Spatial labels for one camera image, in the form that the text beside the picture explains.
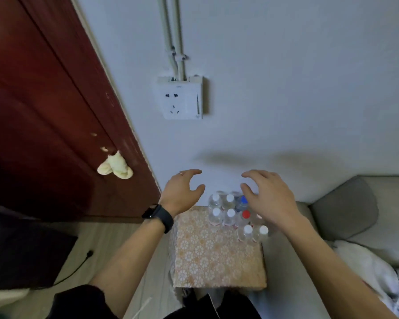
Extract group of clear plastic bottles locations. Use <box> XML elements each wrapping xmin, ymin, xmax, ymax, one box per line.
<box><xmin>207</xmin><ymin>191</ymin><xmax>270</xmax><ymax>245</ymax></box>

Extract white conduit pipe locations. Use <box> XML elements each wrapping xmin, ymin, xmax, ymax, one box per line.
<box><xmin>158</xmin><ymin>0</ymin><xmax>178</xmax><ymax>80</ymax></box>
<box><xmin>172</xmin><ymin>0</ymin><xmax>187</xmax><ymax>80</ymax></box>

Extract white pillow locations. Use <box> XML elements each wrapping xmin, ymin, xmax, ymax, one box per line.
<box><xmin>333</xmin><ymin>240</ymin><xmax>399</xmax><ymax>314</ymax></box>

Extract white pipe clip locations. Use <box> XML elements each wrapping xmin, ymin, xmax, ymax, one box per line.
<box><xmin>169</xmin><ymin>46</ymin><xmax>189</xmax><ymax>63</ymax></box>

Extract black smartwatch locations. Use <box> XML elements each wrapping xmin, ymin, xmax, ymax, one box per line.
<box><xmin>142</xmin><ymin>204</ymin><xmax>174</xmax><ymax>234</ymax></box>

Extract black trousers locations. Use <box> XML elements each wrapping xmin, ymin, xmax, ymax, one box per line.
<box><xmin>164</xmin><ymin>288</ymin><xmax>263</xmax><ymax>319</ymax></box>

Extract person's left forearm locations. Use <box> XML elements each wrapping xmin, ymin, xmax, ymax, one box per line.
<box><xmin>90</xmin><ymin>213</ymin><xmax>174</xmax><ymax>319</ymax></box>

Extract person's right hand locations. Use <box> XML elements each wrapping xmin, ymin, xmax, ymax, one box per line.
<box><xmin>241</xmin><ymin>169</ymin><xmax>303</xmax><ymax>230</ymax></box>

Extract dark red wooden door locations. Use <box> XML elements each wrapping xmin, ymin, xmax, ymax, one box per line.
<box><xmin>0</xmin><ymin>0</ymin><xmax>162</xmax><ymax>224</ymax></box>

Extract grey sofa cushion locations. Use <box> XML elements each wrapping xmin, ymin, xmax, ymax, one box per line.
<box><xmin>309</xmin><ymin>177</ymin><xmax>379</xmax><ymax>242</ymax></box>

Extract person's right forearm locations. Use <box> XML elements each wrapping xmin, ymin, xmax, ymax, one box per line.
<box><xmin>284</xmin><ymin>214</ymin><xmax>399</xmax><ymax>319</ymax></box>

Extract floral patterned box stool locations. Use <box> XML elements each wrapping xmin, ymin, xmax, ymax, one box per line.
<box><xmin>169</xmin><ymin>206</ymin><xmax>268</xmax><ymax>291</ymax></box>

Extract person's left hand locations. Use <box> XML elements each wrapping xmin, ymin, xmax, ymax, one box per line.
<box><xmin>159</xmin><ymin>169</ymin><xmax>206</xmax><ymax>216</ymax></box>

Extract thin white stick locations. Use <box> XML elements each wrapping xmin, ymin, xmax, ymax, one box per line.
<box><xmin>132</xmin><ymin>297</ymin><xmax>153</xmax><ymax>319</ymax></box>

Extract white wall socket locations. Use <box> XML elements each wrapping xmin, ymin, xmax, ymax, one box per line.
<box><xmin>158</xmin><ymin>75</ymin><xmax>203</xmax><ymax>120</ymax></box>

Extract black bag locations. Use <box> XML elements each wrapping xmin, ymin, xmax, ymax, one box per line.
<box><xmin>0</xmin><ymin>208</ymin><xmax>79</xmax><ymax>292</ymax></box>

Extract grey sofa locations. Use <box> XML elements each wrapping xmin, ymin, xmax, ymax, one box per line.
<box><xmin>246</xmin><ymin>175</ymin><xmax>399</xmax><ymax>319</ymax></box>

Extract black cable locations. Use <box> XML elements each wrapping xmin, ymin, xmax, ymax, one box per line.
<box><xmin>33</xmin><ymin>250</ymin><xmax>94</xmax><ymax>291</ymax></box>

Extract black sleeve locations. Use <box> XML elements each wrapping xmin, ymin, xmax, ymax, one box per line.
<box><xmin>53</xmin><ymin>284</ymin><xmax>121</xmax><ymax>319</ymax></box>

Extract yellow cloth on door handle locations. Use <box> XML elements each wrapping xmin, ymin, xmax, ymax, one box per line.
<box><xmin>97</xmin><ymin>150</ymin><xmax>134</xmax><ymax>180</ymax></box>

